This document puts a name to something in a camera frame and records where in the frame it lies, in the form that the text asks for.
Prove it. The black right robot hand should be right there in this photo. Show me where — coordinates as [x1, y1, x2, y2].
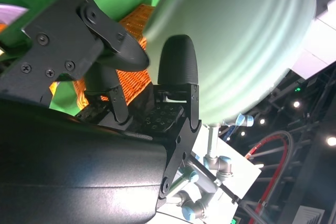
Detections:
[0, 0, 203, 224]

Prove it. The pale green ceramic bowl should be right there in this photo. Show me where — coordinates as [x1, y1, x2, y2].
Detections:
[143, 0, 317, 128]

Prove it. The orange wicker basket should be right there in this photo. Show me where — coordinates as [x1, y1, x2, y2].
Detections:
[73, 3, 159, 110]

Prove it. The lilac round plate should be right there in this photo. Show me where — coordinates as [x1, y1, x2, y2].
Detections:
[0, 5, 29, 29]

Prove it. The white panel board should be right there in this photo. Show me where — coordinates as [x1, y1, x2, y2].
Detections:
[288, 11, 336, 81]

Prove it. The red cable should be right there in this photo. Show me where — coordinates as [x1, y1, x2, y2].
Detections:
[246, 132, 289, 210]

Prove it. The grey hose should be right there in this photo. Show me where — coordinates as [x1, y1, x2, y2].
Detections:
[262, 129, 295, 224]

